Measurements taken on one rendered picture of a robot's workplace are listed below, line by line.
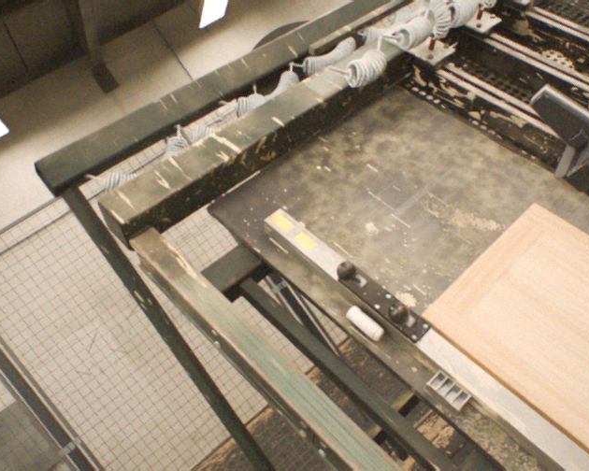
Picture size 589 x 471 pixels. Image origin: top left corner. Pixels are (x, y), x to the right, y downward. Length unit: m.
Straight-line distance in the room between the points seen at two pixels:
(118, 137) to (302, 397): 1.03
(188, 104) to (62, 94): 4.36
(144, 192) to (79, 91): 4.93
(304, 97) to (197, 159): 0.33
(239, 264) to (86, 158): 0.66
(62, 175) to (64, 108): 4.40
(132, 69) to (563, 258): 5.38
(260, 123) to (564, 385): 0.85
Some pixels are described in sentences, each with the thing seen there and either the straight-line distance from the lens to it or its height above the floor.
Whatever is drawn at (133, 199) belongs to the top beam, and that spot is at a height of 1.89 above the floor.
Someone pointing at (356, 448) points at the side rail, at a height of 1.31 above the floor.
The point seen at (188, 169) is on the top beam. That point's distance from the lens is 1.18.
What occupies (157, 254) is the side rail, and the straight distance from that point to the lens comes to 1.10.
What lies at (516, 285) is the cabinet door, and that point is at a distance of 1.16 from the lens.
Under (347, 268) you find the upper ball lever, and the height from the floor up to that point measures 1.54.
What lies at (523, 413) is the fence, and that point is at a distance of 1.00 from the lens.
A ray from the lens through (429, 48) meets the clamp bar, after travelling 1.57.
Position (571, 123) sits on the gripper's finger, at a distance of 0.56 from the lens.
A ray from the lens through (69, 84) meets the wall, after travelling 6.08.
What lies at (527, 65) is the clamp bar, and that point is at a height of 1.62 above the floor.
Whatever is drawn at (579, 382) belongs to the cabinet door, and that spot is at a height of 1.12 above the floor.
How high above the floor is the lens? 1.70
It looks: 5 degrees down
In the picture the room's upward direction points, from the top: 35 degrees counter-clockwise
